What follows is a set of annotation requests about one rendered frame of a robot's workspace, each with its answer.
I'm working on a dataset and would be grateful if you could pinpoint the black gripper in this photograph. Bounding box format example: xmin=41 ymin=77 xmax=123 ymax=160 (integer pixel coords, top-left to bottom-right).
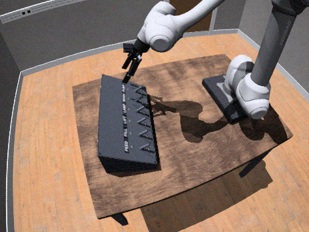
xmin=122 ymin=38 xmax=150 ymax=84

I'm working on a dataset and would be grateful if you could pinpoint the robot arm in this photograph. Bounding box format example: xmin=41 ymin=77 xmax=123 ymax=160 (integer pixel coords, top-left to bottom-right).
xmin=138 ymin=0 xmax=309 ymax=119

